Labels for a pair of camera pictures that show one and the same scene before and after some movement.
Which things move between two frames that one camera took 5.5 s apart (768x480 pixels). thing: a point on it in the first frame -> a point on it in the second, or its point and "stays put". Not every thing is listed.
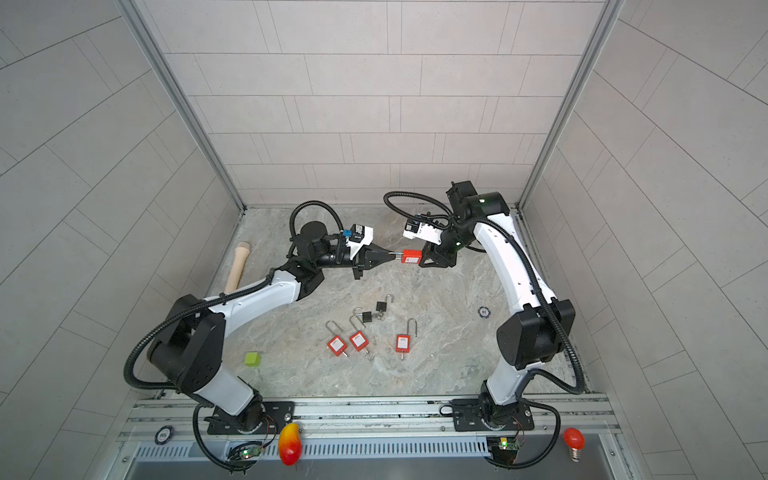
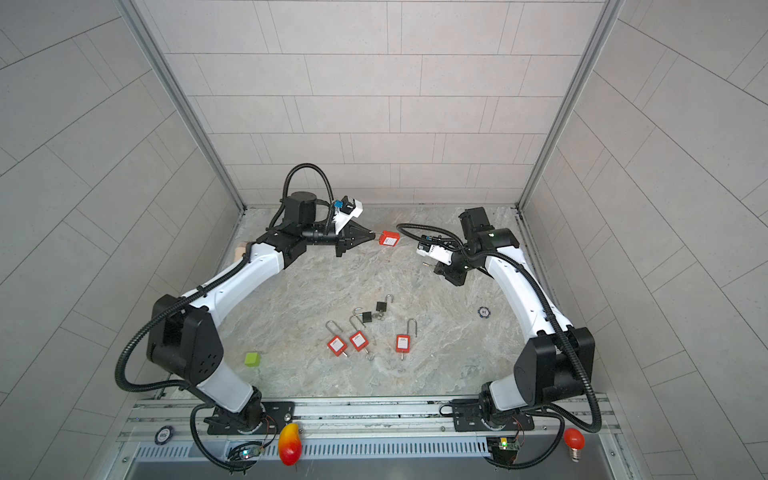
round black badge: (163, 435) stays put
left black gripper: (368, 260) -> (344, 240)
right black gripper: (441, 255) -> (456, 277)
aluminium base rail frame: (372, 439) stays put
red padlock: (357, 339) stays put
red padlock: (411, 256) -> (389, 238)
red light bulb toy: (574, 440) stays put
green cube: (252, 359) stays put
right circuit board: (503, 449) stays put
